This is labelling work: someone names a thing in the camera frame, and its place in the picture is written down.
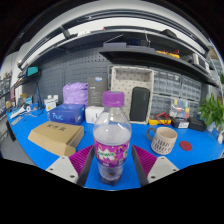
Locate brown cardboard box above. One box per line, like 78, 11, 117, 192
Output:
27, 121, 85, 158

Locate green potted plant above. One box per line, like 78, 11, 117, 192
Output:
198, 93, 224, 129

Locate beige mug with dark pattern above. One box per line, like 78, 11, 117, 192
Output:
146, 126, 179, 156

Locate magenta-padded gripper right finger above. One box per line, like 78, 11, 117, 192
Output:
130, 144, 180, 187

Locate dark grey upright box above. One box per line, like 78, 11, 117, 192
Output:
87, 76, 109, 108

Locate white pegboard tray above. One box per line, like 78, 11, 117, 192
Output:
110, 65, 155, 126

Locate clear bottle with purple cap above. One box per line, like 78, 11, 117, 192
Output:
92, 90, 133, 187

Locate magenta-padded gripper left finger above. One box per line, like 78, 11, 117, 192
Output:
45, 144, 96, 188

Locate tiny white carton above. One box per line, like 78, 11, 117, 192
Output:
44, 94, 59, 112

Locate clear organizer box coloured parts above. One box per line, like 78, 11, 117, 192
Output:
169, 98, 191, 119

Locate black box with white label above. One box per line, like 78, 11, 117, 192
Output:
170, 116, 190, 130

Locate teal desk lamp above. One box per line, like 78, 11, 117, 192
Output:
24, 65, 43, 109

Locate purple plastic bag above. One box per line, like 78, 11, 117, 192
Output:
62, 81, 89, 107

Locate yellow multimeter with leads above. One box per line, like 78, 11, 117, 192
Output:
148, 112, 173, 127

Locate black wall shelf unit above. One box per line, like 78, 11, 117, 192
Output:
19, 9, 221, 89

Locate grey small-parts drawer cabinet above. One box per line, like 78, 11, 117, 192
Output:
150, 68, 183, 118
179, 75, 203, 116

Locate flat round red coaster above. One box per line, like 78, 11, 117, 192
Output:
179, 140, 193, 152

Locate blue cardboard box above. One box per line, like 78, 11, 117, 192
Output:
47, 103, 86, 126

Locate black rectangular case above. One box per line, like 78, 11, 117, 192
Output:
129, 86, 151, 123

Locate flat black case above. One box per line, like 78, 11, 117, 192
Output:
187, 116, 207, 133

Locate small white box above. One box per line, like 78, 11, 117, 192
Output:
85, 105, 105, 125

